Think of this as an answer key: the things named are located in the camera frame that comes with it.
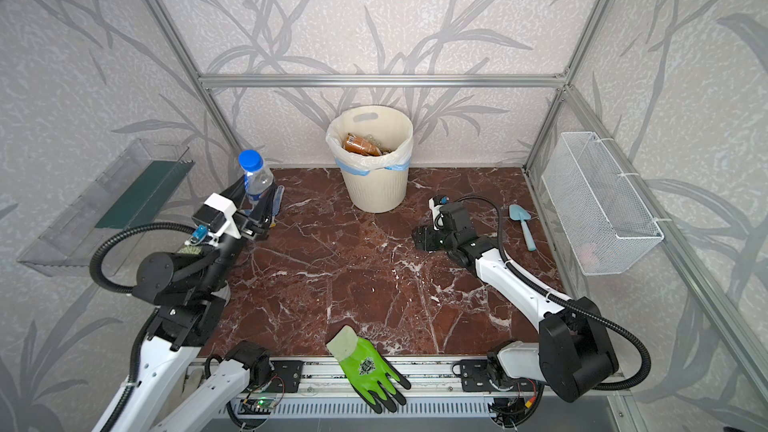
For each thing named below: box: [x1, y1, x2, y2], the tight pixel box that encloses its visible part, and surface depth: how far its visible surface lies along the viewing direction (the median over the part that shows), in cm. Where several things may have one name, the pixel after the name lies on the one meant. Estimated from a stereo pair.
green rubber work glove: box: [326, 325, 412, 414], surface depth 75 cm
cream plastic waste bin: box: [326, 106, 414, 213], surface depth 99 cm
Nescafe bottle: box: [343, 133, 382, 157], surface depth 100 cm
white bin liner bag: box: [326, 116, 414, 176], surface depth 86 cm
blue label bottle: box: [238, 149, 274, 210], surface depth 46 cm
